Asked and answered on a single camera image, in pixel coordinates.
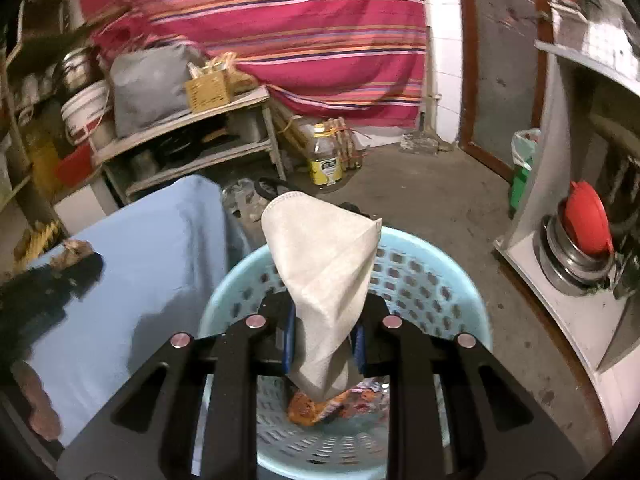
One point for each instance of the steel pot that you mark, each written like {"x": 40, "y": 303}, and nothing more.
{"x": 77, "y": 70}

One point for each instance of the white cloth face mask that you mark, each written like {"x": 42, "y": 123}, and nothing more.
{"x": 320, "y": 260}

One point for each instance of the red striped blanket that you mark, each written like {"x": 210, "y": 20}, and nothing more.
{"x": 275, "y": 35}

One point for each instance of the person's left forearm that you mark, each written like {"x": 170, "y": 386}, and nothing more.
{"x": 37, "y": 402}

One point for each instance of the orange plastic bag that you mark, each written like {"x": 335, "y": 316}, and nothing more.
{"x": 305, "y": 407}

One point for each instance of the plastic bottle with yellow label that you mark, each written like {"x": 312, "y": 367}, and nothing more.
{"x": 325, "y": 160}

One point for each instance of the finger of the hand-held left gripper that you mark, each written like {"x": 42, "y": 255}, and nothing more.
{"x": 82, "y": 275}

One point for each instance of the low wooden shelf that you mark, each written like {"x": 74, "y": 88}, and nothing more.
{"x": 200, "y": 135}

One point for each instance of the clear plastic bag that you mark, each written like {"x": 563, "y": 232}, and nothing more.
{"x": 242, "y": 200}

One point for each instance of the bundle of sticks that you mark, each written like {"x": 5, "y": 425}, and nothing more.
{"x": 347, "y": 142}

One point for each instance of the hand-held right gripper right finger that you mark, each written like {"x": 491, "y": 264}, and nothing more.
{"x": 359, "y": 347}

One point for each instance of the grey brick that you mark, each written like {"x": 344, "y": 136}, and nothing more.
{"x": 422, "y": 144}

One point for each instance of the white cabinet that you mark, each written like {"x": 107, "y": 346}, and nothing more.
{"x": 560, "y": 320}

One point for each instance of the brown framed door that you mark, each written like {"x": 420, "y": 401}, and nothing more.
{"x": 500, "y": 60}

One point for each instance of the orange and white snack wrapper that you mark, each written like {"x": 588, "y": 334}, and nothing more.
{"x": 367, "y": 394}

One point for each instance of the red plastic basin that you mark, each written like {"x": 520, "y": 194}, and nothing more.
{"x": 75, "y": 165}

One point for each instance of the light blue plastic basket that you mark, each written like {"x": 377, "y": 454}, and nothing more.
{"x": 425, "y": 280}

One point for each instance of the white plastic bucket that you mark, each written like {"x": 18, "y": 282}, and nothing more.
{"x": 85, "y": 110}

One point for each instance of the stack of steel bowls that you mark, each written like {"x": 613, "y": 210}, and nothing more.
{"x": 560, "y": 265}

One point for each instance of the green bag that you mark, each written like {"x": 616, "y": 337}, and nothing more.
{"x": 522, "y": 180}

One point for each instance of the red plastic lid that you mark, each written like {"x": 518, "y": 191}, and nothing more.
{"x": 587, "y": 220}

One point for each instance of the yellow cardboard box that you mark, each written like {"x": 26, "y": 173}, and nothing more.
{"x": 210, "y": 90}

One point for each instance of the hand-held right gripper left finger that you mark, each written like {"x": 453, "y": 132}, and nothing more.
{"x": 289, "y": 345}

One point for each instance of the yellow fringe trim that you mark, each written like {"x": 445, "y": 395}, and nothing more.
{"x": 37, "y": 240}

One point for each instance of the tall wooden shelving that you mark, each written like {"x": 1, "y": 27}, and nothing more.
{"x": 25, "y": 135}

